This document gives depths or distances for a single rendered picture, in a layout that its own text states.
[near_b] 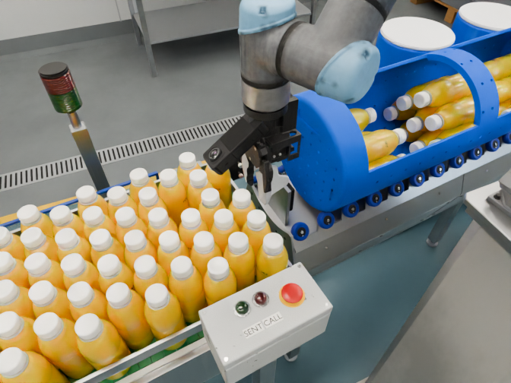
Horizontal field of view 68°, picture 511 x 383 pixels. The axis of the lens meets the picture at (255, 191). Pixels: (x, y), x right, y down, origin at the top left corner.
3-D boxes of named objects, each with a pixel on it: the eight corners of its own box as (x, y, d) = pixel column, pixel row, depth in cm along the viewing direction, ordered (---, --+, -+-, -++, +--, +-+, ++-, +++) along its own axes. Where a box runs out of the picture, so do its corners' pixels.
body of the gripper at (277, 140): (299, 161, 68) (306, 103, 59) (257, 177, 65) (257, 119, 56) (277, 137, 73) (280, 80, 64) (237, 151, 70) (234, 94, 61)
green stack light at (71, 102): (85, 109, 90) (77, 90, 87) (56, 116, 88) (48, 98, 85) (80, 96, 94) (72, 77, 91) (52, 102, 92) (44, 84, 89)
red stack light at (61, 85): (77, 90, 87) (71, 75, 84) (48, 98, 85) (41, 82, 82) (72, 77, 91) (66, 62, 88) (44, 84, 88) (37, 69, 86)
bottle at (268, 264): (265, 269, 90) (266, 226, 78) (290, 282, 88) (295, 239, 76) (250, 292, 86) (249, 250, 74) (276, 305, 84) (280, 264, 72)
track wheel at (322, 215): (333, 208, 92) (328, 207, 94) (318, 215, 91) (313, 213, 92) (338, 225, 93) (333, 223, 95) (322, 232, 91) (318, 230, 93)
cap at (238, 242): (231, 254, 74) (230, 249, 72) (226, 239, 76) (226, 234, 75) (250, 250, 75) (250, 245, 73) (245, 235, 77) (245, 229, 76)
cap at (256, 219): (268, 218, 80) (268, 213, 79) (261, 231, 78) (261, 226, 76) (252, 212, 81) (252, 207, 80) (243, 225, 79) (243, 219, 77)
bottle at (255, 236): (274, 258, 92) (277, 215, 80) (263, 280, 88) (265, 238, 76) (249, 248, 94) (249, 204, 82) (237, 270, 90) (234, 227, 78)
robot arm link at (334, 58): (393, 4, 41) (310, -19, 46) (341, 96, 43) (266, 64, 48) (401, 39, 48) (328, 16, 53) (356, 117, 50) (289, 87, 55)
